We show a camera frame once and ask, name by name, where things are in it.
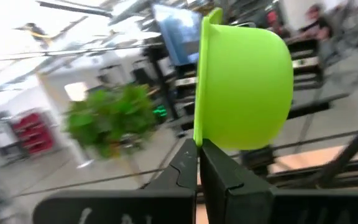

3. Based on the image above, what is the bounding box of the green measuring cup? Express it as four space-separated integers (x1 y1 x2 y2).
193 7 295 151

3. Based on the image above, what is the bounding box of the black aluminium rig frame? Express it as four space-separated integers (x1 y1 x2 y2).
240 112 358 190

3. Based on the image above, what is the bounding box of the person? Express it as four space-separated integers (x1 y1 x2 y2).
299 3 334 42

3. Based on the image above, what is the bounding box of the red cabinet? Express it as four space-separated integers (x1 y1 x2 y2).
10 111 56 156

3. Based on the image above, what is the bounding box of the green leafy potted plant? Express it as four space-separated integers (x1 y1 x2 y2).
64 83 158 160

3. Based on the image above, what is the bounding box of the black monitor with blue screen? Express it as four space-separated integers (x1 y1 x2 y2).
152 3 203 67

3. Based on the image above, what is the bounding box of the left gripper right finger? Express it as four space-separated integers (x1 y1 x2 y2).
200 139 358 224

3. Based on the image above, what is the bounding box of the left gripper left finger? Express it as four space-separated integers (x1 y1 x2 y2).
32 139 198 224

